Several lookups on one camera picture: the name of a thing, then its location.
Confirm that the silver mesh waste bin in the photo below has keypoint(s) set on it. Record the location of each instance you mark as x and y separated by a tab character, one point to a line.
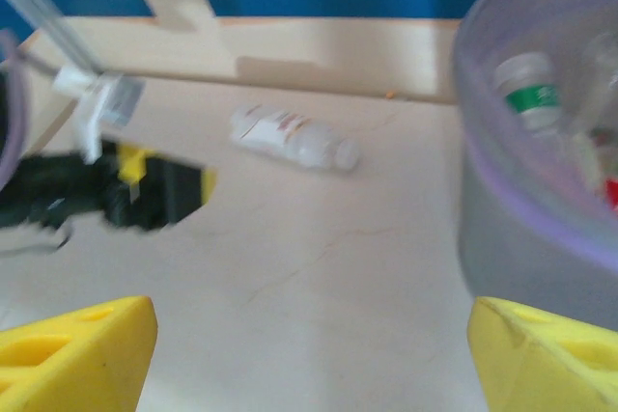
507	238

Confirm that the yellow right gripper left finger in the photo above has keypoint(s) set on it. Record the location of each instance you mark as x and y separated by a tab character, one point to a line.
72	364

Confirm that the clear bottle white label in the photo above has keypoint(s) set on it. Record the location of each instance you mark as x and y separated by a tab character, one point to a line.
275	134

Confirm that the clear bottle red label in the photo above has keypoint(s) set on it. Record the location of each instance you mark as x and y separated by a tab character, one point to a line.
612	192

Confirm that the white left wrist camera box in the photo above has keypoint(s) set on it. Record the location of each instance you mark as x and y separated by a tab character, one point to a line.
92	122

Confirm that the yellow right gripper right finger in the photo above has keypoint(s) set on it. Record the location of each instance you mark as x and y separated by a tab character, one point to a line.
545	368

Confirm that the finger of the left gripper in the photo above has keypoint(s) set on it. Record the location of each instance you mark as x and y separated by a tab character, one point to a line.
178	190
131	163

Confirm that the clear bottle green label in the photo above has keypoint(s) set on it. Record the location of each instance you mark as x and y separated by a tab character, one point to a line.
531	98

